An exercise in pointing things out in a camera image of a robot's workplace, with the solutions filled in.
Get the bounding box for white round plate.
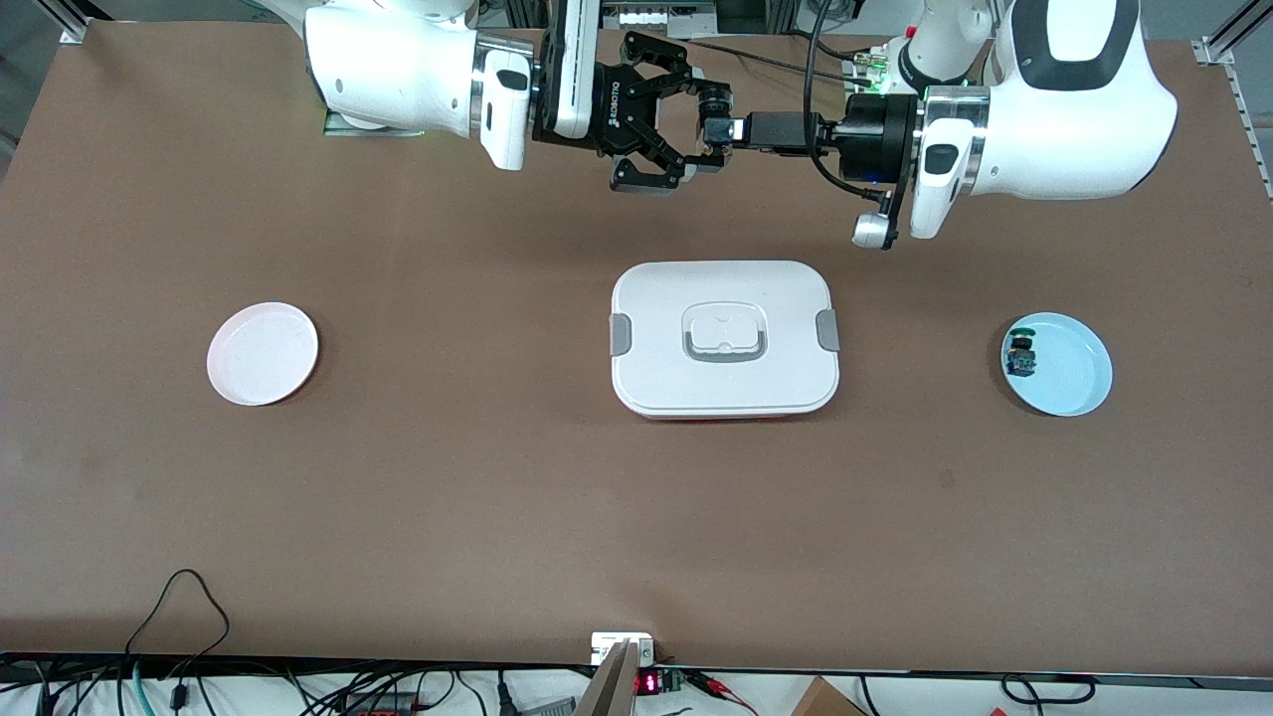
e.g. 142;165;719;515
206;301;320;408

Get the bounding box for white socket box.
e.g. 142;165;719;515
591;632;657;667

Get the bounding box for aluminium frame rail with bracket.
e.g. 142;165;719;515
1191;0;1273;205

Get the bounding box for light blue round plate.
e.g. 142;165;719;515
1000;311;1114;418

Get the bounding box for white device with lights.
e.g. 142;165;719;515
602;0;717;36

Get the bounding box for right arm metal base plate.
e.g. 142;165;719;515
323;107;429;138

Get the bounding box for thick black looped cable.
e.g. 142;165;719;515
1000;674;1097;705

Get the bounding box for brown cardboard box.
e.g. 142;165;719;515
791;676;868;716

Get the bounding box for black base power cable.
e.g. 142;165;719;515
686;35;876;86

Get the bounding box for aluminium camera pole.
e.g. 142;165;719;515
572;641;642;716

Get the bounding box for aluminium corner profile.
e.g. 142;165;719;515
35;0;112;46

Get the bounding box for white lunch box grey clips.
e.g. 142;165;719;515
609;260;841;421

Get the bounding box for red clip leads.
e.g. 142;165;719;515
686;671;759;716

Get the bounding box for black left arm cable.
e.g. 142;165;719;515
804;0;891;205

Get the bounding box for thin black looped cable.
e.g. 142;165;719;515
124;568;232;677

